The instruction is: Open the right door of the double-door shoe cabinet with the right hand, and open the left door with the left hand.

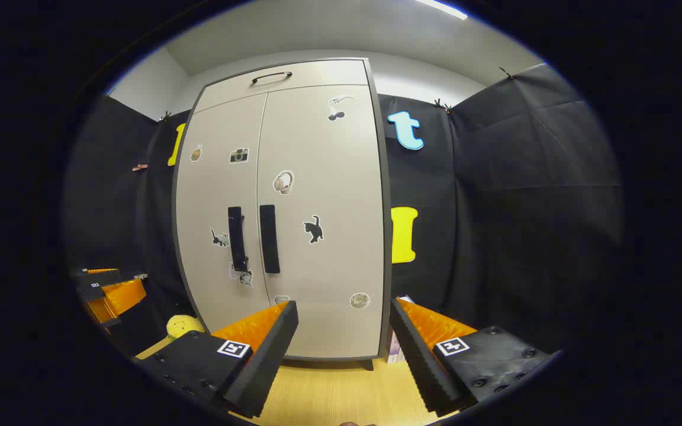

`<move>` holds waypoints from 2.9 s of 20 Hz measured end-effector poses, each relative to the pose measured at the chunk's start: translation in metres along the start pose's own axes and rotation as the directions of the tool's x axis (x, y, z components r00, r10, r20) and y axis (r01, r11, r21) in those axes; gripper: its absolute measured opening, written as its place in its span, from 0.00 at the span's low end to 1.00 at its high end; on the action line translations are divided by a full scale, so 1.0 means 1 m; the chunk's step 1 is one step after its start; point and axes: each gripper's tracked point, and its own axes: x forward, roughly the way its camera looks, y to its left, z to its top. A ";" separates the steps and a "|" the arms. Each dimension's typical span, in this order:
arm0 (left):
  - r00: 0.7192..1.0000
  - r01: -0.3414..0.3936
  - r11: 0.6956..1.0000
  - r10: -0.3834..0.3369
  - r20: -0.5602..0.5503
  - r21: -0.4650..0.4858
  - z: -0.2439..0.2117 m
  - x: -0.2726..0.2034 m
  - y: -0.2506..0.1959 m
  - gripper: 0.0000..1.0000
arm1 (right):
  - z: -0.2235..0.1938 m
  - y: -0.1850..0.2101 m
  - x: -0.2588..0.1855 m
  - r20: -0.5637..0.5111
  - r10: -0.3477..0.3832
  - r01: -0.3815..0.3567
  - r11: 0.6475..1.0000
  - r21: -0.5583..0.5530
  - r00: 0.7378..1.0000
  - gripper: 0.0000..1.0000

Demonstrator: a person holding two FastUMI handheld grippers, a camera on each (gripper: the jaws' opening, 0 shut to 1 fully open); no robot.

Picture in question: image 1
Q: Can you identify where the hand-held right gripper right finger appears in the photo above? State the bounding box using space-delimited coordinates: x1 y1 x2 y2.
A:
390 297 555 417

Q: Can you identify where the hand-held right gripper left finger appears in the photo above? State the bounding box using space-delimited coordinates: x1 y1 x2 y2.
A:
134 300 299 419

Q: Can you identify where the cabinet door with headphone sticker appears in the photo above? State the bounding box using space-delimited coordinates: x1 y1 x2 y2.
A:
256 85 387 360

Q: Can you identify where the black door handle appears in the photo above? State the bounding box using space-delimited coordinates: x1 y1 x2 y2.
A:
259 205 281 274
227 206 250 273

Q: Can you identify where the cabinet door with camera sticker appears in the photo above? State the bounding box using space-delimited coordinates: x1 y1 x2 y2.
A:
174 93 275 335

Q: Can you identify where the white double-door shoe cabinet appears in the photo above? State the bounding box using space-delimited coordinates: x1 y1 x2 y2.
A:
172 57 393 372

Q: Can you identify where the white cabinet top flap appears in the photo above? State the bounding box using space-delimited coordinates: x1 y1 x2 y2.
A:
194 59 371 114

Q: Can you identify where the yellow plush toy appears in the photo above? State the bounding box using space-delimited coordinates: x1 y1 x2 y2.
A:
166 315 205 339

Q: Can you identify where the black backdrop cloth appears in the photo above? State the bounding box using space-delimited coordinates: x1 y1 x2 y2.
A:
66 62 623 357

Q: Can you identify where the ceiling light strip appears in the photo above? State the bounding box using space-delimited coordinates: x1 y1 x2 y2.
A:
415 0 469 21

